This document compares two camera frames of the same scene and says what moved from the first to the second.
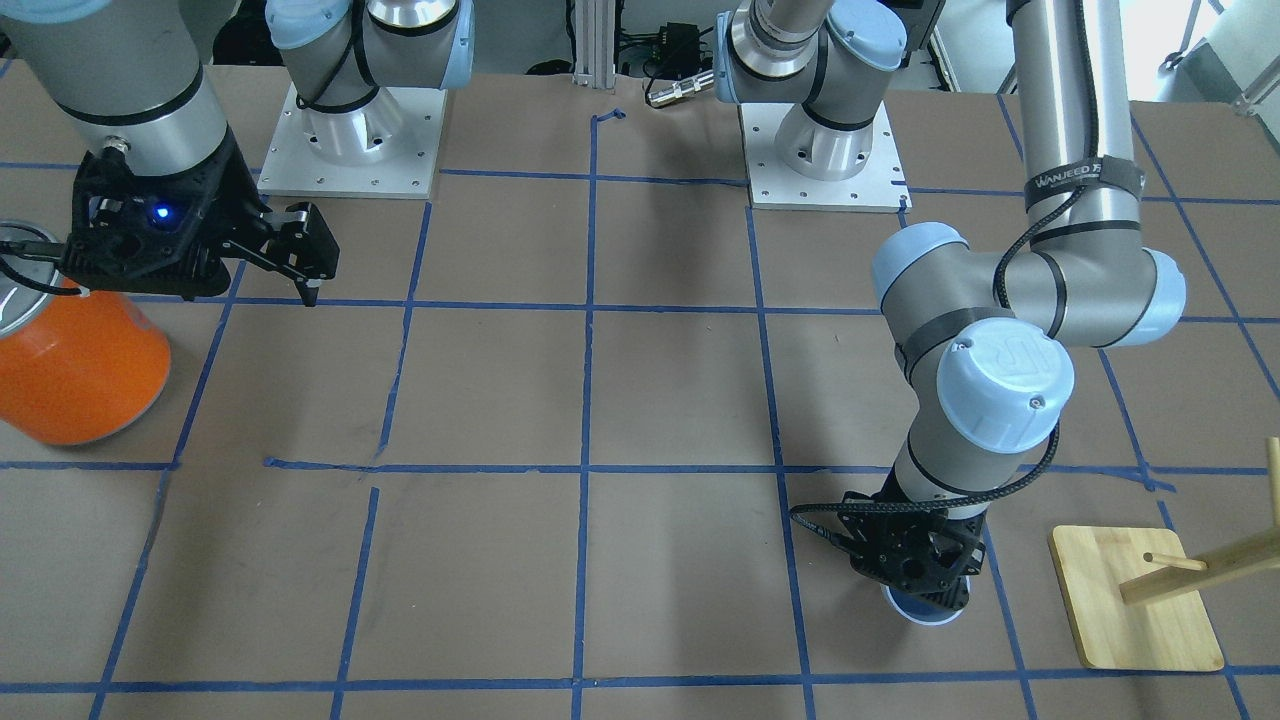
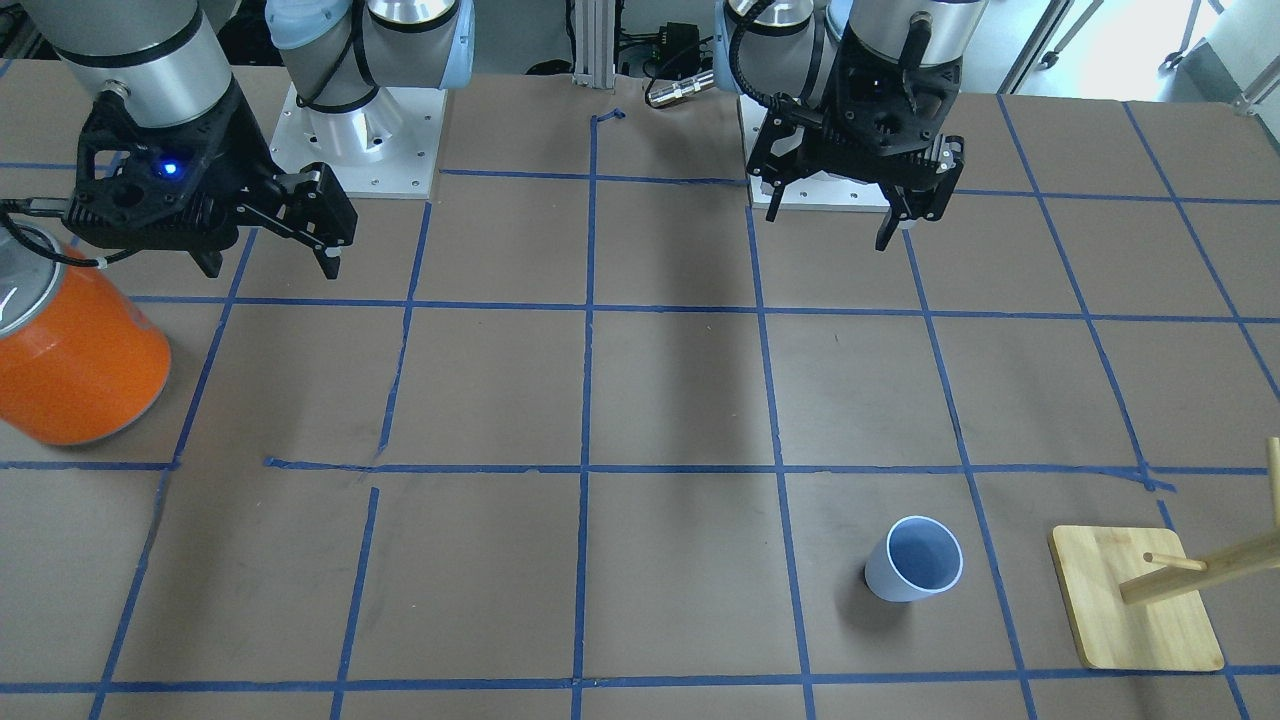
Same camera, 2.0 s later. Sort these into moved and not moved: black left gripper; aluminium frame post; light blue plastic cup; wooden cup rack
Moved: light blue plastic cup; black left gripper
Not moved: wooden cup rack; aluminium frame post
